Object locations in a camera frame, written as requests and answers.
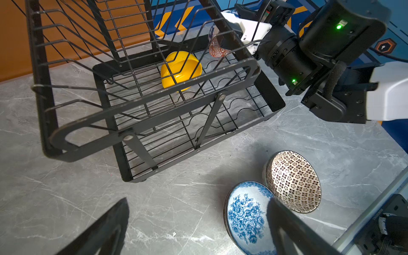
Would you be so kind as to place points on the blue floral bowl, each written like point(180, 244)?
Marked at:
point(245, 218)

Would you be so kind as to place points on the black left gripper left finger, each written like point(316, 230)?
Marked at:
point(105, 236)

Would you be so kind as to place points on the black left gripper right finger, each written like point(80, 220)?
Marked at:
point(291, 236)

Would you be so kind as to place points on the black wire dish rack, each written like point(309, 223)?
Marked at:
point(96, 70)

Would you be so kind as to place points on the brown patterned bowl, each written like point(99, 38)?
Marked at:
point(293, 181)

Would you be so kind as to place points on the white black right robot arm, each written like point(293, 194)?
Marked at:
point(317, 60)

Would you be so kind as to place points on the yellow bowl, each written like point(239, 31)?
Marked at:
point(179, 67)

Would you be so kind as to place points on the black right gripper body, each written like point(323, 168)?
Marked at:
point(272, 12)

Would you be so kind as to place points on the orange patterned bowl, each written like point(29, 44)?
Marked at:
point(214, 42)

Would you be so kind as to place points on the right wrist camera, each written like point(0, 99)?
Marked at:
point(250, 32)

